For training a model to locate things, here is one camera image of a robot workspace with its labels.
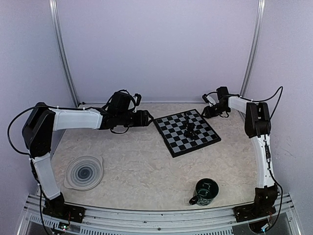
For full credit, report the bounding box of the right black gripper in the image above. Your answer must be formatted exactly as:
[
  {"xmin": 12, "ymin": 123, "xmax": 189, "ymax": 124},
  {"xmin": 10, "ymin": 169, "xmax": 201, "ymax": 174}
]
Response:
[{"xmin": 203, "ymin": 102, "xmax": 229, "ymax": 118}]

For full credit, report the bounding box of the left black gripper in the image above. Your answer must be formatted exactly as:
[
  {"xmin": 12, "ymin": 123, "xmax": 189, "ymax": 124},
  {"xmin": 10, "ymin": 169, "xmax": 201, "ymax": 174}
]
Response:
[{"xmin": 117, "ymin": 109, "xmax": 154, "ymax": 127}]

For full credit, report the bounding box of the black grey chess board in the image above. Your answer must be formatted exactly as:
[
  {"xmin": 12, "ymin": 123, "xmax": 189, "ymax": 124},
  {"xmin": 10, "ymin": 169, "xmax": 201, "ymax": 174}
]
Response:
[{"xmin": 154, "ymin": 109, "xmax": 221, "ymax": 158}]

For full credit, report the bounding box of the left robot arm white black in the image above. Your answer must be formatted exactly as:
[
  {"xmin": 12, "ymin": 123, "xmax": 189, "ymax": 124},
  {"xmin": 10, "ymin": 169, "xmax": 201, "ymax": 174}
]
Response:
[{"xmin": 22, "ymin": 90, "xmax": 154, "ymax": 218}]

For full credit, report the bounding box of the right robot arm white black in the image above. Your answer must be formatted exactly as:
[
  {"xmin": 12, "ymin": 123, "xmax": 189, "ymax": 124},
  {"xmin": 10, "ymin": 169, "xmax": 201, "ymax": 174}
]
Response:
[{"xmin": 202, "ymin": 87, "xmax": 282, "ymax": 222}]

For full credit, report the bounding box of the black chess piece pile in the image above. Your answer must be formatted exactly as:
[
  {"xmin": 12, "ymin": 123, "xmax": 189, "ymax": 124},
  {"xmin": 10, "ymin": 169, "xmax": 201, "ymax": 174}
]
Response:
[{"xmin": 182, "ymin": 117, "xmax": 198, "ymax": 140}]

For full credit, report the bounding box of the dark green mug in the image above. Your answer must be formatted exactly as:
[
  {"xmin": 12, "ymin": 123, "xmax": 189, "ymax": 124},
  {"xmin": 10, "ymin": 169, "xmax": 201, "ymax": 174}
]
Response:
[{"xmin": 189, "ymin": 178, "xmax": 219, "ymax": 206}]

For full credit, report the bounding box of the clear collapsible silicone bowl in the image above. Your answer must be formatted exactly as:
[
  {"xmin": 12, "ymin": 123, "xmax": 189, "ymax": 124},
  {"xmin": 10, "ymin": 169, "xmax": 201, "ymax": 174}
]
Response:
[{"xmin": 64, "ymin": 156, "xmax": 104, "ymax": 191}]

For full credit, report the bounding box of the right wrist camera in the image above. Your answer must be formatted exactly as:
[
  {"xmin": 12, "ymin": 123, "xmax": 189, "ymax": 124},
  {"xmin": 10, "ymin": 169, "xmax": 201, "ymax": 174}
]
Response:
[{"xmin": 202, "ymin": 94, "xmax": 216, "ymax": 107}]

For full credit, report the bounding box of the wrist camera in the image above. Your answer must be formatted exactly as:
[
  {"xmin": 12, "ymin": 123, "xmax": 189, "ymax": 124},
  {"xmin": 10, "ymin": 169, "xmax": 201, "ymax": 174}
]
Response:
[
  {"xmin": 202, "ymin": 94, "xmax": 216, "ymax": 107},
  {"xmin": 134, "ymin": 93, "xmax": 142, "ymax": 106}
]

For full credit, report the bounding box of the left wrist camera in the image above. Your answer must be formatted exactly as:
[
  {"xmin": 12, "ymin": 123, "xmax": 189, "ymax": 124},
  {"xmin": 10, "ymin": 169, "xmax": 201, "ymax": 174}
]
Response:
[{"xmin": 134, "ymin": 93, "xmax": 142, "ymax": 106}]

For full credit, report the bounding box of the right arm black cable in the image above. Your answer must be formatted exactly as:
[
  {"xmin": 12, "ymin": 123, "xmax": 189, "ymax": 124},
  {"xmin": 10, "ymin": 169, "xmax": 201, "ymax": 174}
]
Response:
[{"xmin": 254, "ymin": 85, "xmax": 284, "ymax": 102}]

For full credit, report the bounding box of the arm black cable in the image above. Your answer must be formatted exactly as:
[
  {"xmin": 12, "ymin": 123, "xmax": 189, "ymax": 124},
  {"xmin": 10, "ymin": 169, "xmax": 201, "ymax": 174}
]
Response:
[
  {"xmin": 254, "ymin": 85, "xmax": 284, "ymax": 102},
  {"xmin": 6, "ymin": 105, "xmax": 37, "ymax": 155}
]

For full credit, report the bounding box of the right aluminium corner post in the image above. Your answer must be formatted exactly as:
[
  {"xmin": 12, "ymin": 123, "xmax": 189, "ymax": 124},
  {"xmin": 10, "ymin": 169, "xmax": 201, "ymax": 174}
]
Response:
[{"xmin": 240, "ymin": 0, "xmax": 266, "ymax": 96}]

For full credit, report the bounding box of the aluminium corner post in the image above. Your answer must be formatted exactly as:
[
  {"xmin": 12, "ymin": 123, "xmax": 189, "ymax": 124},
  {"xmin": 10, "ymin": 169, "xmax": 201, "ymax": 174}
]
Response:
[
  {"xmin": 49, "ymin": 0, "xmax": 80, "ymax": 107},
  {"xmin": 240, "ymin": 0, "xmax": 266, "ymax": 96}
]

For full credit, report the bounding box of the aluminium front rail frame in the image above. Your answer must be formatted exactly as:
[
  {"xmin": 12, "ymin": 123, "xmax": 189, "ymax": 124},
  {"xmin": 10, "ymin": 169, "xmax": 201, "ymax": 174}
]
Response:
[{"xmin": 14, "ymin": 194, "xmax": 303, "ymax": 235}]

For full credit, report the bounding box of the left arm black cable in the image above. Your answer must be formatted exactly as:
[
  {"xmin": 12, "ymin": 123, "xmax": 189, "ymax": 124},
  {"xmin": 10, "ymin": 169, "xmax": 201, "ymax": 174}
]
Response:
[{"xmin": 6, "ymin": 105, "xmax": 37, "ymax": 155}]

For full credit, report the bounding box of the left aluminium corner post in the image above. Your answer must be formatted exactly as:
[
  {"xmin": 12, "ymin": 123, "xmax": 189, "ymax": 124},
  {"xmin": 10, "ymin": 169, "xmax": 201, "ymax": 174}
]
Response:
[{"xmin": 49, "ymin": 0, "xmax": 80, "ymax": 107}]

